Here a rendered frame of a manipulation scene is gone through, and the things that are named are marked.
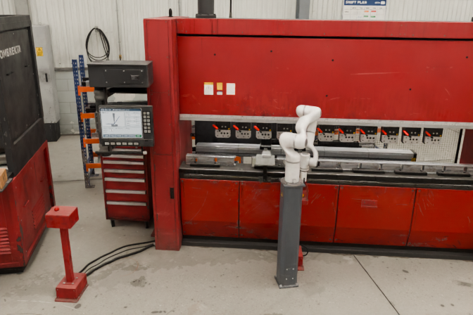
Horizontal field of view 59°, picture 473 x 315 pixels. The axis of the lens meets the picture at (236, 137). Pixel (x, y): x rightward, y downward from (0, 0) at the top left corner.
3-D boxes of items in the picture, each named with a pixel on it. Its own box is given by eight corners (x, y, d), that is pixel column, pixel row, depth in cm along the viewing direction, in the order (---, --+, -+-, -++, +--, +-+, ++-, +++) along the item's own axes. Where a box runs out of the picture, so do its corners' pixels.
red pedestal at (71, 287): (53, 301, 356) (41, 214, 331) (67, 283, 380) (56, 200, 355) (77, 302, 355) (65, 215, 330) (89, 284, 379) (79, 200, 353)
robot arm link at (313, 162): (323, 134, 380) (317, 167, 379) (306, 131, 386) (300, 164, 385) (322, 133, 372) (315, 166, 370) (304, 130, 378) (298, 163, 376)
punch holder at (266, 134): (255, 138, 409) (256, 122, 404) (255, 136, 417) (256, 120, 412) (271, 139, 408) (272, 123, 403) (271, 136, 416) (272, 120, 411)
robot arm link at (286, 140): (297, 164, 341) (298, 136, 334) (276, 160, 350) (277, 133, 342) (302, 159, 352) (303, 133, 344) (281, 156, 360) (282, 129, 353)
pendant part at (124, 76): (94, 160, 368) (85, 63, 343) (103, 151, 392) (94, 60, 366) (152, 161, 369) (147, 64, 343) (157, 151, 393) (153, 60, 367)
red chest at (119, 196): (106, 229, 470) (98, 145, 440) (121, 209, 518) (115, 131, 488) (150, 232, 466) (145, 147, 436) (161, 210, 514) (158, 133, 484)
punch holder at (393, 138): (381, 143, 401) (383, 126, 396) (379, 140, 409) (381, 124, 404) (397, 143, 400) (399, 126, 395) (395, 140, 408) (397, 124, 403)
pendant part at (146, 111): (101, 146, 362) (98, 105, 351) (105, 142, 373) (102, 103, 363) (153, 147, 363) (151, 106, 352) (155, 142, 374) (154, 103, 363)
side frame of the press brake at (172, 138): (155, 249, 432) (142, 18, 363) (173, 211, 513) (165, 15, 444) (179, 251, 431) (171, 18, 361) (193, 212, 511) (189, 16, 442)
